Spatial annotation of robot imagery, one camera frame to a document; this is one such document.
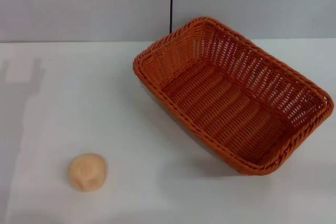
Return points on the tan round bread roll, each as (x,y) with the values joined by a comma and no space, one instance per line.
(86,172)

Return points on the orange woven wicker basket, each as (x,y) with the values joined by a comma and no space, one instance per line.
(225,103)

